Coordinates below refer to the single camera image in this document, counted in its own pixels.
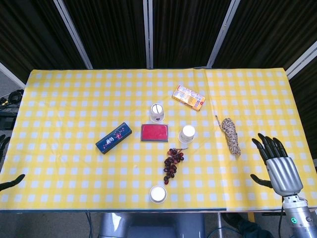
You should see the blue cable under table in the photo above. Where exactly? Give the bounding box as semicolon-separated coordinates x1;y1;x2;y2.
207;213;238;238

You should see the dark red grape bunch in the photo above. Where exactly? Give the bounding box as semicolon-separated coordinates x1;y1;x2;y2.
162;147;189;185

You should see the plain white paper cup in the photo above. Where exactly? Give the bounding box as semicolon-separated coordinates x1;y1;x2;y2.
178;125;195;144
149;185;167;204

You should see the red ink pad case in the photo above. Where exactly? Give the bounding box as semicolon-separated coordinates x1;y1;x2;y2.
140;123;169;143

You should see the black bag under table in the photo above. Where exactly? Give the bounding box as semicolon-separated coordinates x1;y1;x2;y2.
221;212;274;238

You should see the white paper cup with line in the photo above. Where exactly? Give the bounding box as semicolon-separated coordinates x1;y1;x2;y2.
149;103;165;123

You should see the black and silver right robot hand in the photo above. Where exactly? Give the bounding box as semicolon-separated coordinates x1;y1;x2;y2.
250;133;304;198

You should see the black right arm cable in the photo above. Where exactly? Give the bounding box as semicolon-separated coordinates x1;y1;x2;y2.
277;196;286;238

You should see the yellow white checkered tablecloth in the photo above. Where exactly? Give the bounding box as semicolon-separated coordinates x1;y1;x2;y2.
0;68;317;212

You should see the coiled speckled rope bundle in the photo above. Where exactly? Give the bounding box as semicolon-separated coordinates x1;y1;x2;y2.
214;115;242;156

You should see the dark blue pencil case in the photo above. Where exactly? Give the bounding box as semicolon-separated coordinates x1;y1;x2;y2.
95;121;133;155

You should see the white partition frame post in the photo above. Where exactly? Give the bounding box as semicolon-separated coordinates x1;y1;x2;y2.
286;41;317;80
206;0;242;68
0;61;26;89
143;0;154;69
53;0;93;70

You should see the black cable bundle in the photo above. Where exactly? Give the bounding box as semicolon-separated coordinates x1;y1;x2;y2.
0;89;24;111

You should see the yellow snack box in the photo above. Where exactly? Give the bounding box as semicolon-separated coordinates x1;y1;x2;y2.
171;84;206;112

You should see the black cable under table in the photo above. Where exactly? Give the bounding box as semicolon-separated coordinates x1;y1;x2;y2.
85;212;94;238

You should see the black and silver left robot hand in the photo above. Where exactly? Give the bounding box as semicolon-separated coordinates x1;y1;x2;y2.
0;134;26;192

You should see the black equipment box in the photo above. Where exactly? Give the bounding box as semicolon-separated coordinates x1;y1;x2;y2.
0;110;17;130

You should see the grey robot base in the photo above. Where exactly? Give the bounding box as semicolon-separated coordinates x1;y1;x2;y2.
98;212;206;238

